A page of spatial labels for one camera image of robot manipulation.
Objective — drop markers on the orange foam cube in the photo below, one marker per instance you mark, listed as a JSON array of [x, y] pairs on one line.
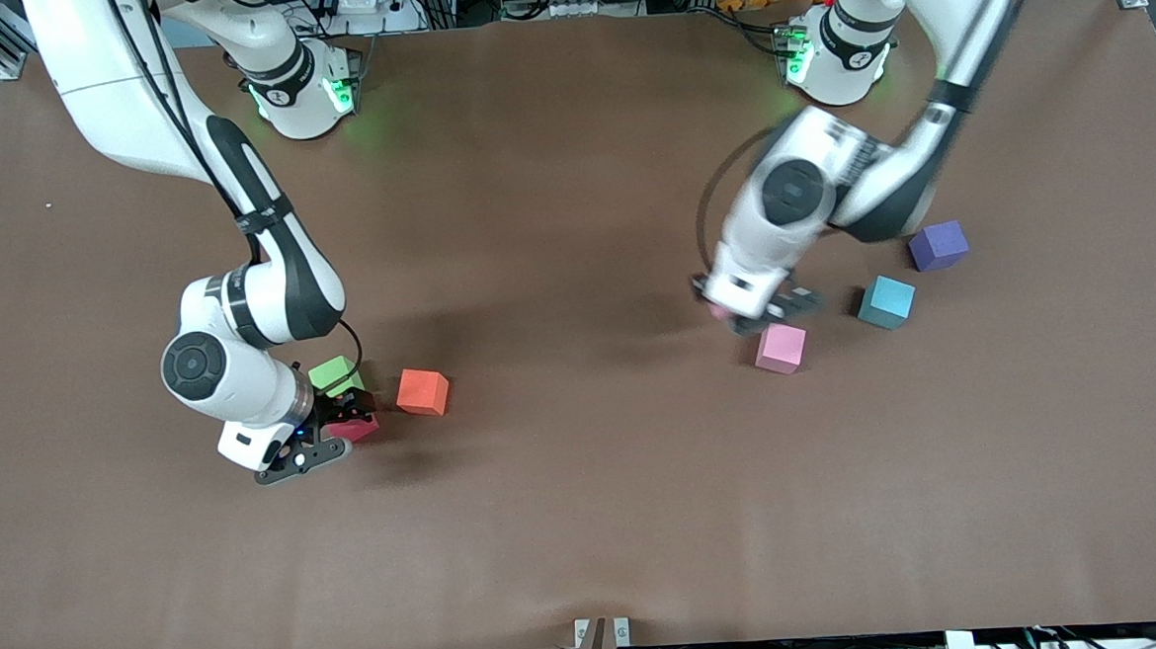
[[422, 392]]

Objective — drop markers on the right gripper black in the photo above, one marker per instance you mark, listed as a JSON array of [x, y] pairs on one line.
[[331, 411]]

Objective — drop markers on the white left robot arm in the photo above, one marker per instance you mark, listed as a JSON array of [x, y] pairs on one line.
[[957, 8]]

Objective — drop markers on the white power strip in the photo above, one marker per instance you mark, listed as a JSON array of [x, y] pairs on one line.
[[363, 4]]

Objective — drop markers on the green foam cube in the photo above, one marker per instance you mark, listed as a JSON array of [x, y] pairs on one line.
[[335, 375]]

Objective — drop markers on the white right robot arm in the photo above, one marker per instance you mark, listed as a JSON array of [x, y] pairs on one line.
[[131, 110]]

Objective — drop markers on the red foam cube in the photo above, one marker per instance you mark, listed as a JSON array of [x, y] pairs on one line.
[[358, 431]]

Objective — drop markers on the pink foam cube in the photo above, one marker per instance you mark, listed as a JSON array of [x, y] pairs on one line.
[[716, 310], [782, 351]]

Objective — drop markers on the purple foam cube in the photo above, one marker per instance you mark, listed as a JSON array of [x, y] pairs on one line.
[[939, 245]]

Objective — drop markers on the brown table cover sheet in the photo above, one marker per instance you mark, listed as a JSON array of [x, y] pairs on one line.
[[588, 522]]

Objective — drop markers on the light blue foam cube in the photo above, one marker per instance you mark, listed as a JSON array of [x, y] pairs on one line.
[[886, 301]]

